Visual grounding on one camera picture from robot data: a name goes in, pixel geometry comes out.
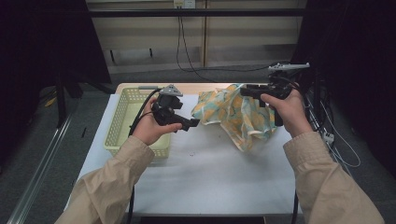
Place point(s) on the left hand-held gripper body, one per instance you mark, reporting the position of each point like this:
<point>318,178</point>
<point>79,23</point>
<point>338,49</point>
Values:
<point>165,109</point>

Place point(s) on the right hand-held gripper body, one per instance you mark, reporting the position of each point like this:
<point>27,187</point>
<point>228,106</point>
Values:
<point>278,87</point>

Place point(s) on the orange slice print fabric bag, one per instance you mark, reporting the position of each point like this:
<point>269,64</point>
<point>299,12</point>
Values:
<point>239,115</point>

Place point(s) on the pale green perforated plastic basket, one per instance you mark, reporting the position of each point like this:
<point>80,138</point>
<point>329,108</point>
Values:
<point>120,124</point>

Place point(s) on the person's left hand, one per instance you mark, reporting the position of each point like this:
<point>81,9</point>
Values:
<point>149,127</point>

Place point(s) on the person's right hand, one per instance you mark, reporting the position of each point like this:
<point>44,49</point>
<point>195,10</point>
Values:
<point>292,115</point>

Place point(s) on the grey basket clip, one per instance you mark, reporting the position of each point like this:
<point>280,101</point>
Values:
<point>148,87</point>

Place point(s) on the black metal stand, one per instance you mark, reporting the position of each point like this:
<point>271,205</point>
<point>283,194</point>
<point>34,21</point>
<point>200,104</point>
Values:
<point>317,105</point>
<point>61,99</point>

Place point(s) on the white power strip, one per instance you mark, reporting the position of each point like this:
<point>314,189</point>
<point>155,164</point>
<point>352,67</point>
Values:
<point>329,137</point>

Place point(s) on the black curtain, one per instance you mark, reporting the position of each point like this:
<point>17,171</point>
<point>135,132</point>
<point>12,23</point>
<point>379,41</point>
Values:
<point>358,62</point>
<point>37,46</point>

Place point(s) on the black metal crossbar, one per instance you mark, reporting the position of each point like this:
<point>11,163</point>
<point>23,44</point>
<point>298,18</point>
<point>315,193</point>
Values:
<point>199,12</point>

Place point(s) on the white wall outlet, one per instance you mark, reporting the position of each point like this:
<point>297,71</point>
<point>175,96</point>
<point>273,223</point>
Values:
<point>184,3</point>

